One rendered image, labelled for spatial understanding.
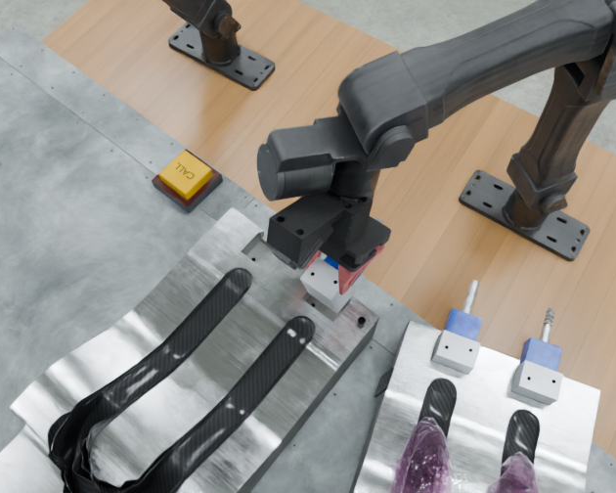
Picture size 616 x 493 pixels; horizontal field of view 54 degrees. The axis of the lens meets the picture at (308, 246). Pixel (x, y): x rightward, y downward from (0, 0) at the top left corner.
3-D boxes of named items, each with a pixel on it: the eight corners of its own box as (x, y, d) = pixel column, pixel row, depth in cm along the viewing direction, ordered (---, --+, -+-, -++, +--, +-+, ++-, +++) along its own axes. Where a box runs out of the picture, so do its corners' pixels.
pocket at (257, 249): (263, 241, 87) (262, 228, 84) (291, 261, 86) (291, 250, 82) (242, 262, 85) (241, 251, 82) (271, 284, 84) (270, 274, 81)
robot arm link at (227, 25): (216, 22, 95) (241, 3, 97) (177, -5, 97) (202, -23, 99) (221, 51, 101) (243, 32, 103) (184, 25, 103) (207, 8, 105)
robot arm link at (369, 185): (326, 211, 62) (337, 156, 57) (304, 179, 65) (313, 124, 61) (383, 201, 64) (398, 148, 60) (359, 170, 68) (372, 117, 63)
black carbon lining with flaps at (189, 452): (236, 267, 83) (229, 236, 75) (327, 337, 79) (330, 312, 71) (39, 473, 71) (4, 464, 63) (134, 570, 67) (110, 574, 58)
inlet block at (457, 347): (454, 283, 87) (462, 268, 82) (487, 294, 86) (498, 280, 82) (427, 365, 82) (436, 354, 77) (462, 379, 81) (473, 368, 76)
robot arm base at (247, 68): (251, 60, 99) (276, 34, 102) (157, 11, 104) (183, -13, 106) (254, 92, 106) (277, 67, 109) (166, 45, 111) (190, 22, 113)
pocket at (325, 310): (322, 284, 84) (323, 273, 81) (352, 306, 83) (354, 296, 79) (301, 307, 83) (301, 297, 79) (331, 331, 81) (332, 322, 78)
